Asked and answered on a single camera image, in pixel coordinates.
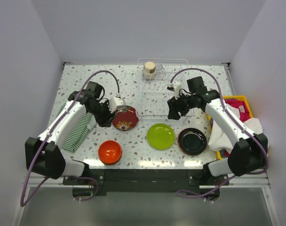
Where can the orange bowl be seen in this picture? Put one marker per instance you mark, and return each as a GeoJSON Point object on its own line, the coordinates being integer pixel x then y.
{"type": "Point", "coordinates": [110, 152]}

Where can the clear glass cup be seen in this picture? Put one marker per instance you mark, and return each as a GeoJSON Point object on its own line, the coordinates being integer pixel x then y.
{"type": "Point", "coordinates": [160, 70]}

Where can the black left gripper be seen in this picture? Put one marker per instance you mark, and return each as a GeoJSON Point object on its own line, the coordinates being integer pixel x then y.
{"type": "Point", "coordinates": [106, 120]}

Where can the pink cloth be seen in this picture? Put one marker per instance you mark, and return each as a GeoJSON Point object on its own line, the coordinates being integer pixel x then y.
{"type": "Point", "coordinates": [239, 108]}

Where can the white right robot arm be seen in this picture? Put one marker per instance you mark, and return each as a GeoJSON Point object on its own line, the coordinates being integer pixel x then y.
{"type": "Point", "coordinates": [249, 150]}

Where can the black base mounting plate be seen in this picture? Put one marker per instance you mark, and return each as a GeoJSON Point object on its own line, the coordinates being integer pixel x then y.
{"type": "Point", "coordinates": [179, 181]}

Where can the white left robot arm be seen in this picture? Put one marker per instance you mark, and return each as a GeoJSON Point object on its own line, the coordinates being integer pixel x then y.
{"type": "Point", "coordinates": [43, 153]}

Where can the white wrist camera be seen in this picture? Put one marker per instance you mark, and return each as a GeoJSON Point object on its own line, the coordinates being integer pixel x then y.
{"type": "Point", "coordinates": [175, 86]}
{"type": "Point", "coordinates": [116, 103]}

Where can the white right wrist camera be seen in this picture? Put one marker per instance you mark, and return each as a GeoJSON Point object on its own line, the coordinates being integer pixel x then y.
{"type": "Point", "coordinates": [175, 86]}

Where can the clear wire dish rack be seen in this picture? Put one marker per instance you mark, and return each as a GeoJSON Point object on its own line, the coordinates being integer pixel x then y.
{"type": "Point", "coordinates": [153, 94]}

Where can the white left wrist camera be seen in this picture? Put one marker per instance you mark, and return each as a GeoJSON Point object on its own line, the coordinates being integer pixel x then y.
{"type": "Point", "coordinates": [116, 103]}

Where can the green white striped cloth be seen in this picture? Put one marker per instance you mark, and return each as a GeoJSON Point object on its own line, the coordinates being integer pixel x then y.
{"type": "Point", "coordinates": [78, 133]}

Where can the beige steel cup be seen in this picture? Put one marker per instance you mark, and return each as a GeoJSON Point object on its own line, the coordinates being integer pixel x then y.
{"type": "Point", "coordinates": [149, 70]}

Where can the white towel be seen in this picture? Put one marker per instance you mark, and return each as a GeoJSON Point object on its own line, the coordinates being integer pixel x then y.
{"type": "Point", "coordinates": [218, 140]}

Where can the yellow plastic basket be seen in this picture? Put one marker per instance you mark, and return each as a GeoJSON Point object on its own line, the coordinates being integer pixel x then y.
{"type": "Point", "coordinates": [223, 153]}

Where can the lime green plate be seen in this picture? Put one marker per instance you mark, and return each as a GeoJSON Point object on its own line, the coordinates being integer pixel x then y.
{"type": "Point", "coordinates": [160, 136]}

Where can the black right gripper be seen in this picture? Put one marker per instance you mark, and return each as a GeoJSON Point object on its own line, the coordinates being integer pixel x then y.
{"type": "Point", "coordinates": [175, 108]}

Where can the red floral plate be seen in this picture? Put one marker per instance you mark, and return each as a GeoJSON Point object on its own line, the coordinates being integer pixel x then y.
{"type": "Point", "coordinates": [125, 119]}

